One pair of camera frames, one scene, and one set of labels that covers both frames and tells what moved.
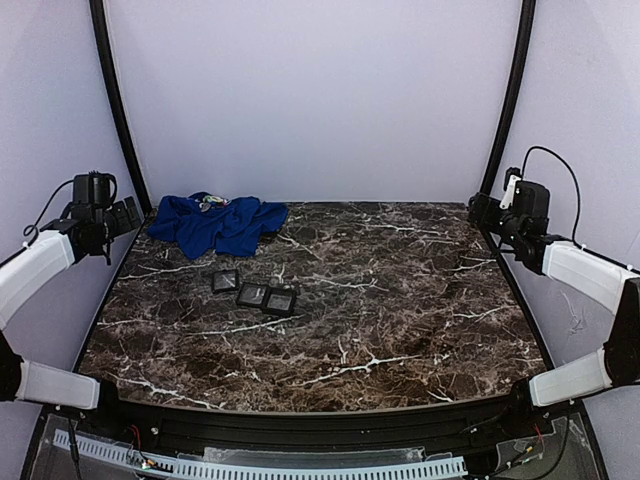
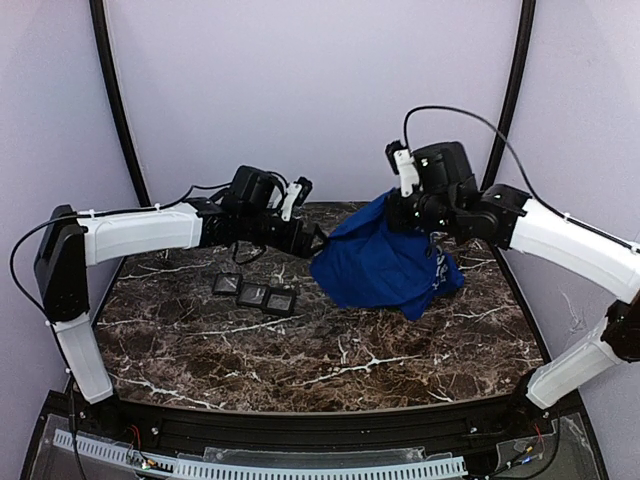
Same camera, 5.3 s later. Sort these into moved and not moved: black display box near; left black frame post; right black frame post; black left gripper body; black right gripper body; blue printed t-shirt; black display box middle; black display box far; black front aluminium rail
Moved: black right gripper body; blue printed t-shirt; black left gripper body
Not moved: black display box far; black front aluminium rail; right black frame post; black display box near; black display box middle; left black frame post
